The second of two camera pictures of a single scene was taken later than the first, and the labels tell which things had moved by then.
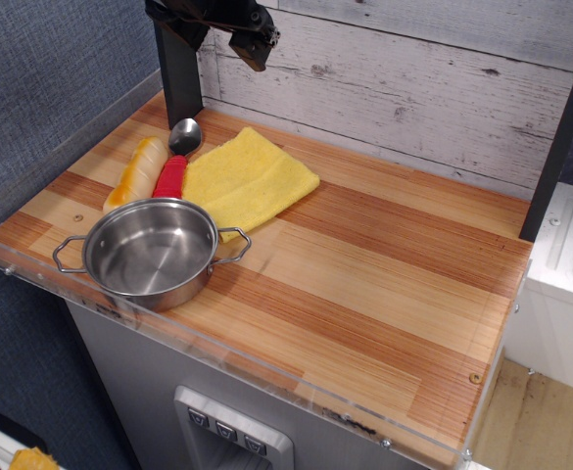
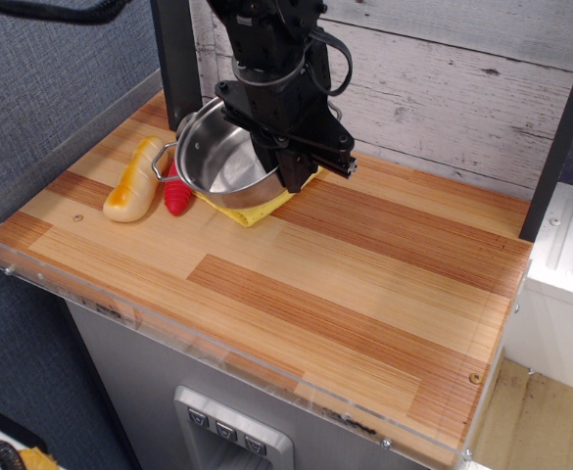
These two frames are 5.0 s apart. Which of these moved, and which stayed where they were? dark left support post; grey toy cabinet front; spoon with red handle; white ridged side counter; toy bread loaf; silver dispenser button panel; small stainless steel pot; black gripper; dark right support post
Moved: spoon with red handle; small stainless steel pot; black gripper
Stayed: toy bread loaf; silver dispenser button panel; dark right support post; grey toy cabinet front; dark left support post; white ridged side counter
